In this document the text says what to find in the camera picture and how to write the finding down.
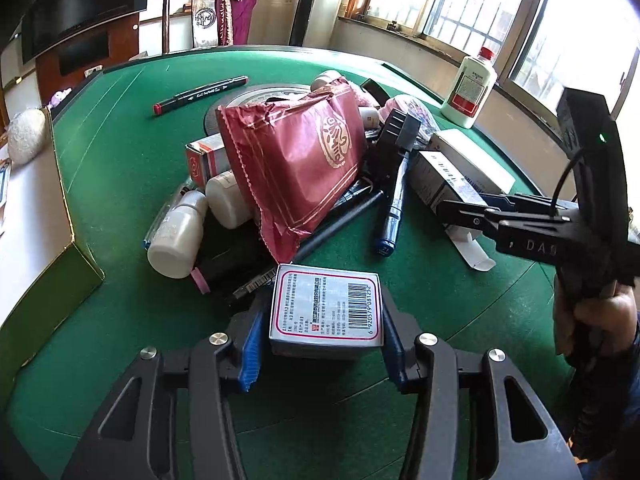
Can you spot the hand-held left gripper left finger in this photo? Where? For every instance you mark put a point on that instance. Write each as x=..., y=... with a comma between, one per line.
x=250, y=345

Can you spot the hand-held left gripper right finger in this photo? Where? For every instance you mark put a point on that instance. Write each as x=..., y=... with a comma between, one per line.
x=395, y=355

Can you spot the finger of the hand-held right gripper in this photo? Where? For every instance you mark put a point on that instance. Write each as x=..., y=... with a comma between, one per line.
x=467, y=217
x=540, y=206

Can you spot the grey white carton box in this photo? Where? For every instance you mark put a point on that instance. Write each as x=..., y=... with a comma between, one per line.
x=440, y=180

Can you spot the white red-framed medicine box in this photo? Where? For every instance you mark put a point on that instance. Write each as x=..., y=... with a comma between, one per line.
x=325, y=305

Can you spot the red foil bag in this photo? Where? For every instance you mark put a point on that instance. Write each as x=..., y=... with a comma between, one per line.
x=290, y=170

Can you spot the green gold cardboard storage box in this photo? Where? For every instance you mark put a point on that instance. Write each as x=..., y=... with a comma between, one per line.
x=50, y=300

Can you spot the person's right forearm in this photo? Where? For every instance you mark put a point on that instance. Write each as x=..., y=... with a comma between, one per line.
x=610, y=410

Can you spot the person's right hand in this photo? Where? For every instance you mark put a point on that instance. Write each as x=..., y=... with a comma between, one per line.
x=622, y=310

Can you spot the long white carton box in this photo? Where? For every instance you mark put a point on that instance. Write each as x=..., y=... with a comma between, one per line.
x=475, y=160

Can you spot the black marker pink band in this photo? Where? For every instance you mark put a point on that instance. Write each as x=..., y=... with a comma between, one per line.
x=225, y=272

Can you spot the blue pen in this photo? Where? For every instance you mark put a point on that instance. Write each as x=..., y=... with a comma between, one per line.
x=387, y=225

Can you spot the black hair clip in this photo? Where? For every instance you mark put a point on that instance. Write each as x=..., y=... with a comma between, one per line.
x=392, y=135

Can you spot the white ceramic bottle red label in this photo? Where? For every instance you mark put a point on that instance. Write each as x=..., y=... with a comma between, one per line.
x=467, y=90

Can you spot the thick black marker pen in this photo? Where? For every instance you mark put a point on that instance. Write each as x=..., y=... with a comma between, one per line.
x=340, y=222

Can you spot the clear plastic pen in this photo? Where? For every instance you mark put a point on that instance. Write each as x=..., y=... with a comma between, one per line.
x=172, y=200

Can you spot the grey red carton box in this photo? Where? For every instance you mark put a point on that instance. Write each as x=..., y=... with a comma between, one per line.
x=202, y=160

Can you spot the small white red-label bottle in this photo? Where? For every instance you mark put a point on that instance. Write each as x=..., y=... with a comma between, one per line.
x=327, y=79

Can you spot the window with metal bars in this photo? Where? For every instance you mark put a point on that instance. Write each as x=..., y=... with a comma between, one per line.
x=475, y=0

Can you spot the round table control panel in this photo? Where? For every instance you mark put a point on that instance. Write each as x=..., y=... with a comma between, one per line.
x=255, y=95

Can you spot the black marker red cap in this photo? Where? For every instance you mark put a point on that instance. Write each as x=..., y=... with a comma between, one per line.
x=200, y=94

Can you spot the tall black column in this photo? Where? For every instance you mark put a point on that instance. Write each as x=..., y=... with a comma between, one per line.
x=306, y=0

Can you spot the white fluffy ball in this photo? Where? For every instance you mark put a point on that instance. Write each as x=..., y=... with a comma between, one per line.
x=27, y=135

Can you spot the purple fringed cloth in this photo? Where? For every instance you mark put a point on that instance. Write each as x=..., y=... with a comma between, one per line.
x=240, y=10

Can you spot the purple plush toy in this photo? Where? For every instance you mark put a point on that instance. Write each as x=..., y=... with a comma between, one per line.
x=62, y=96

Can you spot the carved back wooden chair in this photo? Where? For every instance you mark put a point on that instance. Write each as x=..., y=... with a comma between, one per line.
x=205, y=20

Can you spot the black television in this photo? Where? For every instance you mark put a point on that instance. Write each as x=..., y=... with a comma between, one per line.
x=85, y=0

